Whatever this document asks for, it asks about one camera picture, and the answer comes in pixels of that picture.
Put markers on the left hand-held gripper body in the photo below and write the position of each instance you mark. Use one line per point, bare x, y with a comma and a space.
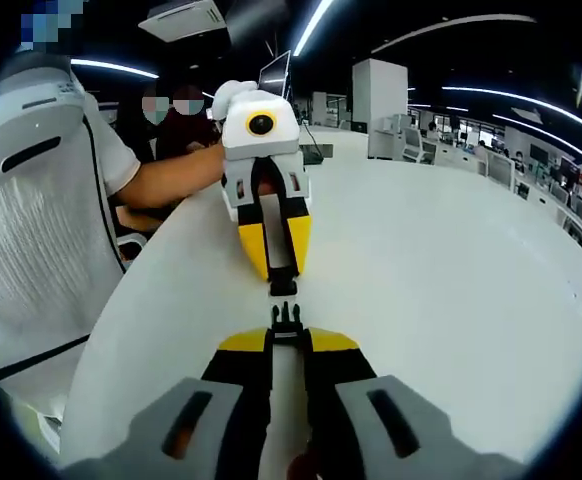
261, 127

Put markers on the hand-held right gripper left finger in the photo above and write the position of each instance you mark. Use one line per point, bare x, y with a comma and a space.
186, 425

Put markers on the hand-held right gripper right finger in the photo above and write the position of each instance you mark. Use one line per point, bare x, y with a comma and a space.
396, 420

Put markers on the black plastic buckle pronged part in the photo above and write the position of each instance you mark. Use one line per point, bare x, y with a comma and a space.
286, 325

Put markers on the person's right hand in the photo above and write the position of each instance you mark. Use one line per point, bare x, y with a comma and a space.
301, 467

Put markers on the computer monitor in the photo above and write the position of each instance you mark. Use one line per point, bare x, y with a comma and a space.
275, 75

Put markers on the black monitor stand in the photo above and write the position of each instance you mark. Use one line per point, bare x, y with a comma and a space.
316, 152

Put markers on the ceiling air conditioner unit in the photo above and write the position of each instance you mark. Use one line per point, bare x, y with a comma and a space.
183, 17

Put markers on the grey office chair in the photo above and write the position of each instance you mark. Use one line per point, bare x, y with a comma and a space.
413, 145

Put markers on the white chest device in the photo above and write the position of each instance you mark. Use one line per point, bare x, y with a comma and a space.
26, 125

